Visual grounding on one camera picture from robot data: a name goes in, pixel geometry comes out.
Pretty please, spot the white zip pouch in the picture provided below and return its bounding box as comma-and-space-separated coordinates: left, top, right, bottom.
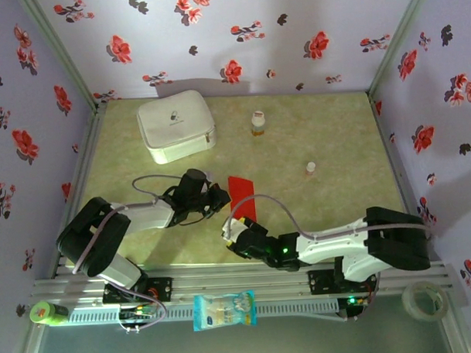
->
135, 88, 218, 166

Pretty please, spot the blue wet wipes packet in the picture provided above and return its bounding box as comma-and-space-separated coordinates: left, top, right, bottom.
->
192, 290, 258, 333

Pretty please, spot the amber liquid bottle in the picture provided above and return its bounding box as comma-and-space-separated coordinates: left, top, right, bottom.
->
250, 110, 267, 138

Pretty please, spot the small controller circuit board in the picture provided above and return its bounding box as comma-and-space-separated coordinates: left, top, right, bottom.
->
337, 294, 371, 321
118, 305, 157, 334

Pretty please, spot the clear tape roll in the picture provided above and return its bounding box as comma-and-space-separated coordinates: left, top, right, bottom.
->
401, 280, 449, 324

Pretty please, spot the green tape roll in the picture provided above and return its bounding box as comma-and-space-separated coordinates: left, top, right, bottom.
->
29, 300, 70, 328

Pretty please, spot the lavender right arm cable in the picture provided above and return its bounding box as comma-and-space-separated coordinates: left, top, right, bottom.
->
222, 187, 437, 327

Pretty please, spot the lavender arm cable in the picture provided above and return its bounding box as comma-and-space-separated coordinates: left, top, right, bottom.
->
222, 187, 437, 327
68, 173, 187, 334

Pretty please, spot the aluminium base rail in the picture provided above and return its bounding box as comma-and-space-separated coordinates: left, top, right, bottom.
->
29, 255, 470, 322

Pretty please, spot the lavender left arm cable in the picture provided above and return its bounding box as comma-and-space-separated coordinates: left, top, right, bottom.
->
68, 173, 187, 334

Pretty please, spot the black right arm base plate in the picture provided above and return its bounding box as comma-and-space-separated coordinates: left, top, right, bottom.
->
307, 267, 380, 297

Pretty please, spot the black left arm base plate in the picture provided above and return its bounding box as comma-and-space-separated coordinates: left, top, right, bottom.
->
101, 276, 174, 306

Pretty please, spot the white slotted cable duct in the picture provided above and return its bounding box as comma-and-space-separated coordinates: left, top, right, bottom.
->
67, 297, 340, 327

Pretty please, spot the aluminium side rail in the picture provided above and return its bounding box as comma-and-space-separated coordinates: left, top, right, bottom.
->
367, 91, 436, 265
43, 102, 114, 279

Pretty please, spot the aluminium frame post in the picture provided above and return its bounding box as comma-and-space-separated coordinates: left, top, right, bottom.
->
363, 0, 439, 99
8, 326, 46, 353
18, 0, 107, 115
440, 314, 471, 353

